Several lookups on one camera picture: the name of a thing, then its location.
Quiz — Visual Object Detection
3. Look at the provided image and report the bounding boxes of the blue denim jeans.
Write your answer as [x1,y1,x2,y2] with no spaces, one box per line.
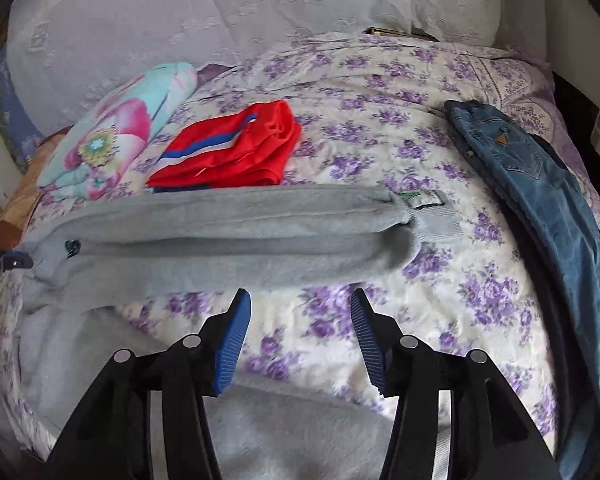
[444,101,600,479]

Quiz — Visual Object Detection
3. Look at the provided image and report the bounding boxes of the folded red shorts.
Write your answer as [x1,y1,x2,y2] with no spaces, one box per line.
[146,100,301,192]

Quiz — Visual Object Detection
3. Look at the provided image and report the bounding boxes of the grey sweatpants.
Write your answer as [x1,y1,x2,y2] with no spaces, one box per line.
[20,185,460,479]

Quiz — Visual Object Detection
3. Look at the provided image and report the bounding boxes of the folded floral turquoise quilt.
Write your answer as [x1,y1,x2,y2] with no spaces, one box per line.
[36,62,199,200]

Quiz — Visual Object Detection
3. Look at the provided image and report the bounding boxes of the blue patterned cloth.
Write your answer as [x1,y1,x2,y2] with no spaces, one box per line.
[0,46,44,174]

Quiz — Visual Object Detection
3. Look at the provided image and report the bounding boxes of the purple floral bedspread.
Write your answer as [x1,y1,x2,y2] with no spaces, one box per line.
[0,35,600,479]

